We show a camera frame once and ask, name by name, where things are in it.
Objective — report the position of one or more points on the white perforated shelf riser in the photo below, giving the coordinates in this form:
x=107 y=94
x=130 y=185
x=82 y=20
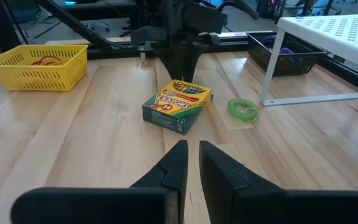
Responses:
x=337 y=34

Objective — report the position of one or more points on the Crayola crayon box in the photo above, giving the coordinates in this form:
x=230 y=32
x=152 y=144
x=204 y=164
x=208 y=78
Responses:
x=179 y=105

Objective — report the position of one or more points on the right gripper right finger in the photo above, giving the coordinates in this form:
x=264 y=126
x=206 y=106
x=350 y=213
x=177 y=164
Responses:
x=291 y=208

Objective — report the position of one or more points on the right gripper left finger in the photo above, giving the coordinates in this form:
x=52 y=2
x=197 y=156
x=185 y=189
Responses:
x=104 y=207

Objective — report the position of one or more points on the black mesh basket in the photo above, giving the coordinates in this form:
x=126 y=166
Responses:
x=291 y=65

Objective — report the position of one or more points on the green coil wristband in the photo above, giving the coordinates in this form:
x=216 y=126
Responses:
x=233 y=109

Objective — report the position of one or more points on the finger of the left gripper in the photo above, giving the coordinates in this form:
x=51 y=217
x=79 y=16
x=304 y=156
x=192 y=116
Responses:
x=193 y=62
x=172 y=62

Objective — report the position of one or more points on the yellow plastic basket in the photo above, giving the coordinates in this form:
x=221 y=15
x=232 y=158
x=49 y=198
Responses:
x=36 y=77

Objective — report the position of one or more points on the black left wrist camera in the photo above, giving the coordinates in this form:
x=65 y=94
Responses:
x=204 y=18

